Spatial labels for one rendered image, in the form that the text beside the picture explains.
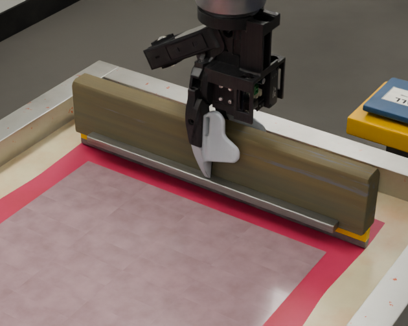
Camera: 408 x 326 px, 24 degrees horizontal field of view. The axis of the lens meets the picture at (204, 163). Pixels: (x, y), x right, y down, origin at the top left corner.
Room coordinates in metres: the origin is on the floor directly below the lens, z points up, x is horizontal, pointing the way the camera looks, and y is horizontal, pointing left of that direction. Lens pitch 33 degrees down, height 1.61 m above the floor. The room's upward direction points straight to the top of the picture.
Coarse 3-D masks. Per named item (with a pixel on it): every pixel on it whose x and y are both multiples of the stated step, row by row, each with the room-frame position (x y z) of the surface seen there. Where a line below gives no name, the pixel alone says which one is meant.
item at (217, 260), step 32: (192, 224) 0.87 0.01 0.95; (224, 224) 0.87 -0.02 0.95; (256, 224) 0.87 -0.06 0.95; (288, 224) 0.87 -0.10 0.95; (160, 256) 0.82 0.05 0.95; (192, 256) 0.82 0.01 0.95; (224, 256) 0.82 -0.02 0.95; (256, 256) 0.82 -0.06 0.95; (288, 256) 0.82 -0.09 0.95; (320, 256) 0.82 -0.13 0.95; (352, 256) 0.82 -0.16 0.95; (128, 288) 0.76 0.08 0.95; (160, 288) 0.76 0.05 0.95; (192, 288) 0.76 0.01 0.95; (224, 288) 0.76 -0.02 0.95; (256, 288) 0.76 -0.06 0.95; (288, 288) 0.76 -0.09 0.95; (320, 288) 0.76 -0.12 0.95; (96, 320) 0.71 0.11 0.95; (128, 320) 0.71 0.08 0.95; (160, 320) 0.71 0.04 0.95; (192, 320) 0.71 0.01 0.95; (224, 320) 0.71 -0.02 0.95; (256, 320) 0.71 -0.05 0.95; (288, 320) 0.71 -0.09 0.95
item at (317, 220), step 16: (96, 144) 1.01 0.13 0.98; (112, 144) 0.99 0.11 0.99; (128, 144) 0.99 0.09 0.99; (144, 160) 0.96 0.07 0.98; (160, 160) 0.96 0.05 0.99; (192, 176) 0.93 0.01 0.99; (224, 192) 0.90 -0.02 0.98; (240, 192) 0.89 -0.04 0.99; (256, 192) 0.89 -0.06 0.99; (272, 208) 0.87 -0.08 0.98; (288, 208) 0.86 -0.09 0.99; (304, 208) 0.86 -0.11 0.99; (320, 224) 0.83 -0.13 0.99; (336, 224) 0.83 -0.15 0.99
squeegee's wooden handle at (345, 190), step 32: (96, 96) 1.02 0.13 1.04; (128, 96) 1.00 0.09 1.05; (96, 128) 1.02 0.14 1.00; (128, 128) 0.99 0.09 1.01; (160, 128) 0.97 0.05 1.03; (192, 160) 0.94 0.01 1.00; (256, 160) 0.89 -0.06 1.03; (288, 160) 0.87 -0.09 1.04; (320, 160) 0.86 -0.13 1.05; (352, 160) 0.86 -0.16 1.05; (288, 192) 0.87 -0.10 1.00; (320, 192) 0.85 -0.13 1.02; (352, 192) 0.83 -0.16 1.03; (352, 224) 0.83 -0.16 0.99
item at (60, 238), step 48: (48, 192) 0.94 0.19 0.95; (96, 192) 0.94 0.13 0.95; (144, 192) 0.94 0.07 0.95; (192, 192) 0.94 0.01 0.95; (0, 240) 0.85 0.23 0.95; (48, 240) 0.85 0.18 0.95; (96, 240) 0.85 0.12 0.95; (144, 240) 0.85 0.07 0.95; (0, 288) 0.76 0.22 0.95; (48, 288) 0.76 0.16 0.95; (96, 288) 0.76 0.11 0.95
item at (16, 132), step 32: (96, 64) 1.21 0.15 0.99; (64, 96) 1.12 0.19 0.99; (160, 96) 1.12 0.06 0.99; (0, 128) 1.03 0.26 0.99; (32, 128) 1.05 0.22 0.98; (288, 128) 1.03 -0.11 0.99; (0, 160) 1.00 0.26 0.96; (384, 160) 0.96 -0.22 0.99; (384, 192) 0.94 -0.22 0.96; (384, 288) 0.72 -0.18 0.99; (352, 320) 0.67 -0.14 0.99; (384, 320) 0.67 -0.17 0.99
